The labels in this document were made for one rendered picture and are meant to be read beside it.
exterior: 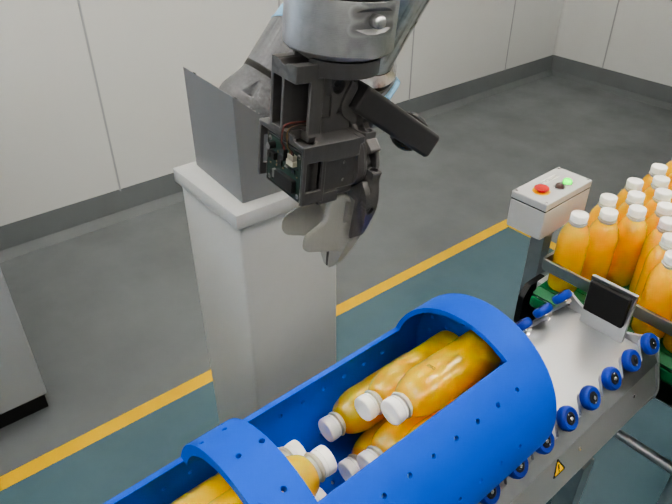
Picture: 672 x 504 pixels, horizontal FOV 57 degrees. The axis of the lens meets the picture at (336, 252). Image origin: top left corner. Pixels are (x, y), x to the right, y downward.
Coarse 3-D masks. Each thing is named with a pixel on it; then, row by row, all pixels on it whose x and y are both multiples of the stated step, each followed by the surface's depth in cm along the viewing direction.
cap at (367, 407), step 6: (360, 396) 91; (366, 396) 91; (372, 396) 91; (354, 402) 92; (360, 402) 91; (366, 402) 90; (372, 402) 90; (360, 408) 92; (366, 408) 90; (372, 408) 90; (378, 408) 91; (360, 414) 92; (366, 414) 91; (372, 414) 90; (378, 414) 92; (366, 420) 92
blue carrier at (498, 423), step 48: (384, 336) 102; (480, 336) 88; (336, 384) 99; (480, 384) 83; (528, 384) 86; (240, 432) 74; (288, 432) 95; (432, 432) 77; (480, 432) 80; (528, 432) 86; (144, 480) 79; (192, 480) 86; (240, 480) 68; (288, 480) 68; (336, 480) 98; (384, 480) 72; (432, 480) 75; (480, 480) 82
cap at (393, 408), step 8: (384, 400) 85; (392, 400) 85; (400, 400) 85; (384, 408) 86; (392, 408) 84; (400, 408) 84; (384, 416) 87; (392, 416) 85; (400, 416) 84; (392, 424) 86
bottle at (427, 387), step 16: (464, 336) 94; (448, 352) 90; (464, 352) 91; (480, 352) 91; (416, 368) 88; (432, 368) 88; (448, 368) 88; (464, 368) 89; (480, 368) 91; (400, 384) 87; (416, 384) 86; (432, 384) 86; (448, 384) 87; (464, 384) 89; (416, 400) 85; (432, 400) 86; (448, 400) 88; (416, 416) 87
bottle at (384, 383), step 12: (432, 336) 101; (444, 336) 100; (456, 336) 100; (420, 348) 98; (432, 348) 97; (396, 360) 96; (408, 360) 95; (420, 360) 95; (384, 372) 94; (396, 372) 93; (372, 384) 93; (384, 384) 92; (396, 384) 92; (384, 396) 91
